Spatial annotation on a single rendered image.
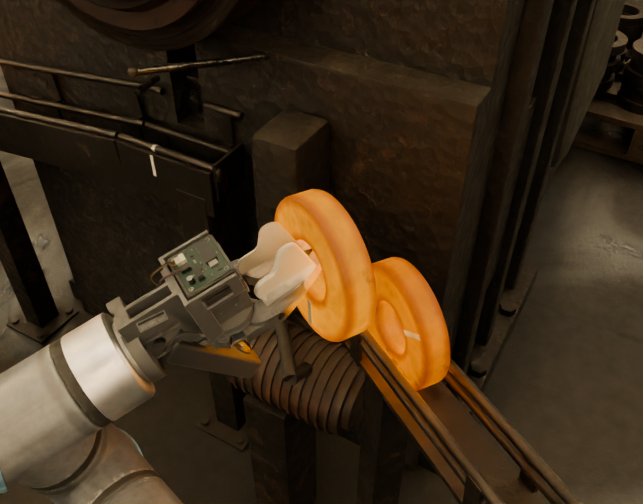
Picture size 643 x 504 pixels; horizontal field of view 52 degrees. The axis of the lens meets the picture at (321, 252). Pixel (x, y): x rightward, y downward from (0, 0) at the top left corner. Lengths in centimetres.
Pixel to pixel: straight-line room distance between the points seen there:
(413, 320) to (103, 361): 32
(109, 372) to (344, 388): 43
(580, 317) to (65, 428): 149
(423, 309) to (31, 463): 40
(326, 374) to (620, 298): 118
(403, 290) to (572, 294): 125
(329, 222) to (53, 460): 32
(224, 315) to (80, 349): 13
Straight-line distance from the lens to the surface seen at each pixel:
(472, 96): 88
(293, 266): 61
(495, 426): 74
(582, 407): 168
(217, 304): 58
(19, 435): 62
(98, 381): 59
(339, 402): 94
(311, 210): 61
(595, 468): 159
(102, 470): 69
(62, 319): 185
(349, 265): 59
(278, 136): 91
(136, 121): 119
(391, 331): 80
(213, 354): 65
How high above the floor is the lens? 127
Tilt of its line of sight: 41 degrees down
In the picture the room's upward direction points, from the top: straight up
